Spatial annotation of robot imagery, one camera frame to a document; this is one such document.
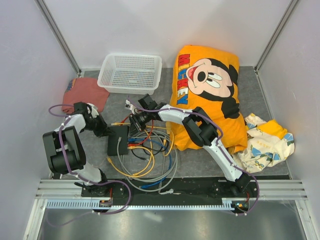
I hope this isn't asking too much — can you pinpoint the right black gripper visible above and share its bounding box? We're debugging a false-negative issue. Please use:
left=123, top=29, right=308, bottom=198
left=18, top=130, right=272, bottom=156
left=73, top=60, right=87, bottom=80
left=128, top=110, right=151, bottom=139

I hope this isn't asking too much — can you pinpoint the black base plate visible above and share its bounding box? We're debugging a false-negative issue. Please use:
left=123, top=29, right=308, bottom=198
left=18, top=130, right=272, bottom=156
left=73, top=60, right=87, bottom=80
left=74, top=177, right=258, bottom=200

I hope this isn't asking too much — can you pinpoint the white plastic basket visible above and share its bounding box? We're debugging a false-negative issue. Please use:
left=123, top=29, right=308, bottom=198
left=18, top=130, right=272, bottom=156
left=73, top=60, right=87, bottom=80
left=97, top=53, right=162, bottom=95

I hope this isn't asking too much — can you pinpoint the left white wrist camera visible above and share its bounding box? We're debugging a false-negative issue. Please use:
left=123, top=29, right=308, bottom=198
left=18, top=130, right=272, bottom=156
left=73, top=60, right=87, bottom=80
left=87, top=103, right=99, bottom=119

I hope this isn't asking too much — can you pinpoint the grey slotted cable duct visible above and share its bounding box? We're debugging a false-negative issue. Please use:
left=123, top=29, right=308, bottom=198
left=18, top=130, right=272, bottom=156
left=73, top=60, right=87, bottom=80
left=46, top=199, right=235, bottom=211

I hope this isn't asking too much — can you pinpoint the yellow ethernet cable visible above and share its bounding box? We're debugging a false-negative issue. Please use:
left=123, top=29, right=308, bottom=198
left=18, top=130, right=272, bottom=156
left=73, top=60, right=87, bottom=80
left=111, top=121, right=175, bottom=157
left=106, top=146, right=156, bottom=178

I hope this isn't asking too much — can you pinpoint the black network switch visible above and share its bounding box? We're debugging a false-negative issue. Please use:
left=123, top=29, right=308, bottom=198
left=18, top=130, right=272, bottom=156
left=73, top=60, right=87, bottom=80
left=107, top=125, right=129, bottom=157

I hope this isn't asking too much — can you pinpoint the orange Mickey Mouse shirt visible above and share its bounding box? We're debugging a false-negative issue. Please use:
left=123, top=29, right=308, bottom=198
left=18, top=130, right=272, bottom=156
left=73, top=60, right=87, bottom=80
left=169, top=45, right=248, bottom=154

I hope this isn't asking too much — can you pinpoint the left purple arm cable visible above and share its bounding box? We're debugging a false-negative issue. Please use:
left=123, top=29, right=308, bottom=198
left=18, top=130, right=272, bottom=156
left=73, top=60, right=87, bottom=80
left=44, top=103, right=132, bottom=227

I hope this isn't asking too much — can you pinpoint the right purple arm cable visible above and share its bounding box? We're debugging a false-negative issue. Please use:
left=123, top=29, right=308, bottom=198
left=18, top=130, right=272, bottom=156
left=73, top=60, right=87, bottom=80
left=126, top=95, right=263, bottom=216

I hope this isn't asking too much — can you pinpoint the blue ethernet cable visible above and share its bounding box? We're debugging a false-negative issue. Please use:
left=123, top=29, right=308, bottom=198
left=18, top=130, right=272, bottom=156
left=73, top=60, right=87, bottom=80
left=128, top=138, right=175, bottom=189

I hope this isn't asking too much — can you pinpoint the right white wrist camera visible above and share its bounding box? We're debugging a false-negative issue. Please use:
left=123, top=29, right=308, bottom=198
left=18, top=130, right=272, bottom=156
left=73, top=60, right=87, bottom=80
left=124, top=100, right=138, bottom=114

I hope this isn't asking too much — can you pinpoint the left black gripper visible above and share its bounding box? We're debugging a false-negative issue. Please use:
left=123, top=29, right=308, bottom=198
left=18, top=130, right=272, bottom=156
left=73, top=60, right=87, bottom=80
left=82, top=114, right=115, bottom=138

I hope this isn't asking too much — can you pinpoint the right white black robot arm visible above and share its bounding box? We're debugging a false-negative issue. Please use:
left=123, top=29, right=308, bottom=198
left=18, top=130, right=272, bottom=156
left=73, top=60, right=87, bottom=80
left=125, top=94, right=251, bottom=197

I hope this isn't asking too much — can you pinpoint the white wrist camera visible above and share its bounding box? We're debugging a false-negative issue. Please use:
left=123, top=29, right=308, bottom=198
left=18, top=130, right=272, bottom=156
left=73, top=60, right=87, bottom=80
left=87, top=103, right=99, bottom=119
left=124, top=100, right=138, bottom=114

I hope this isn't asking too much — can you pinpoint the cream patterned cloth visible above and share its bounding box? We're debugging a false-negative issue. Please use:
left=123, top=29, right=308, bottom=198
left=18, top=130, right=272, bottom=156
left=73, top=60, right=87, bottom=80
left=231, top=113, right=295, bottom=174

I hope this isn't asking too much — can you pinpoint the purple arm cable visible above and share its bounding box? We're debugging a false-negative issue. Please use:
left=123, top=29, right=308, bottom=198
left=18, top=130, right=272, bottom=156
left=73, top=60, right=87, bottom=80
left=126, top=95, right=263, bottom=216
left=44, top=103, right=132, bottom=227

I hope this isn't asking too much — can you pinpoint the red ethernet cable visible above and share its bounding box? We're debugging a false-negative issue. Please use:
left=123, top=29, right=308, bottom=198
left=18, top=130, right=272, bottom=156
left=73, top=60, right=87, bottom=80
left=121, top=119, right=156, bottom=148

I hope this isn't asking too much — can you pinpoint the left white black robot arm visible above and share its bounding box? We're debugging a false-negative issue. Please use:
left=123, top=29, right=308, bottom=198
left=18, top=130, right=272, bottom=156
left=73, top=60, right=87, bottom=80
left=42, top=102, right=115, bottom=197

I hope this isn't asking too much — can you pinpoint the folded red shirt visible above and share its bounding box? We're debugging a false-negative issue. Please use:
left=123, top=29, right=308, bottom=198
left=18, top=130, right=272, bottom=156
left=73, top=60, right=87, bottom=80
left=61, top=77, right=110, bottom=114

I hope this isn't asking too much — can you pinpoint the grey ethernet cable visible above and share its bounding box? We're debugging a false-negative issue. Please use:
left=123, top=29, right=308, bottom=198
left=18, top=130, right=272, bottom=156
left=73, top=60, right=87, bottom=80
left=116, top=129, right=180, bottom=193

